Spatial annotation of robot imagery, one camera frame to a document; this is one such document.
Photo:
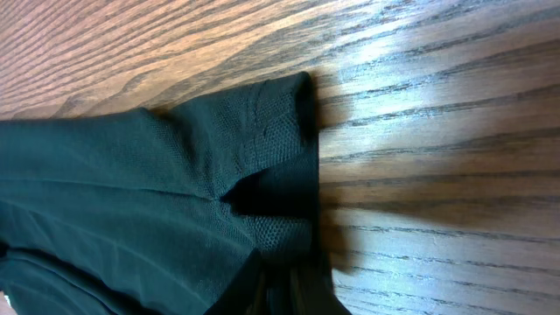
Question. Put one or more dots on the black polo shirt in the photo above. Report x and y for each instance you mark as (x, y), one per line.
(211, 207)

